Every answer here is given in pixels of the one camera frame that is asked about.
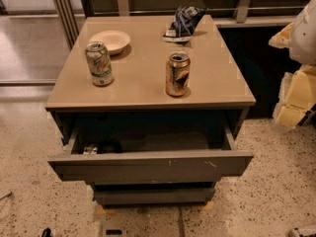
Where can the foam gripper body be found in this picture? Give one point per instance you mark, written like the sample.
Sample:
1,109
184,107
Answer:
305,39

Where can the grey top drawer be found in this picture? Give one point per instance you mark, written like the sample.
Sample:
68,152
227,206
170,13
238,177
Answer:
171,158

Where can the grey drawer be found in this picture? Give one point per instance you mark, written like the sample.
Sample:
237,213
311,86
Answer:
154,193
171,158

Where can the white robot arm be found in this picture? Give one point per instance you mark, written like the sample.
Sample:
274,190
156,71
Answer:
307,15

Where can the grey drawer cabinet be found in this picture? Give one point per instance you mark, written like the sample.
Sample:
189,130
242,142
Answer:
136,105

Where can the black object in drawer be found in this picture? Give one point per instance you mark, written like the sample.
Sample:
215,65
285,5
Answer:
110,146

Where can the grey bottom drawer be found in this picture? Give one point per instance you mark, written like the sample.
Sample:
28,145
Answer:
154,193

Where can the shiny wrapper in drawer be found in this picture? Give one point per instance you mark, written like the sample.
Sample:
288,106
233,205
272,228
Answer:
91,149

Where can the orange brown soda can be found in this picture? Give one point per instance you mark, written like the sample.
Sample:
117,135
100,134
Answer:
177,73

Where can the blue white sneaker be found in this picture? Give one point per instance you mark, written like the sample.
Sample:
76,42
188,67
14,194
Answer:
184,24

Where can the grey device on floor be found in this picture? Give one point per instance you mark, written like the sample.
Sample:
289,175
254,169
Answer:
306,231

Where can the white bowl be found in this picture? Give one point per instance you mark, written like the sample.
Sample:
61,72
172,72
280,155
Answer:
115,41

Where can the green white soda can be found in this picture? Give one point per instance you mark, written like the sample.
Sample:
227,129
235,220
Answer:
99,63

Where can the black object on floor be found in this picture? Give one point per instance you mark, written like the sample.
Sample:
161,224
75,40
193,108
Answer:
46,233

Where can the metal rod on floor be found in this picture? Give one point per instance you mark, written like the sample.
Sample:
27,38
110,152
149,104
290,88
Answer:
6,195

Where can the metal railing frame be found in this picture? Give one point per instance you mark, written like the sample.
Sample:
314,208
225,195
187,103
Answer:
227,13

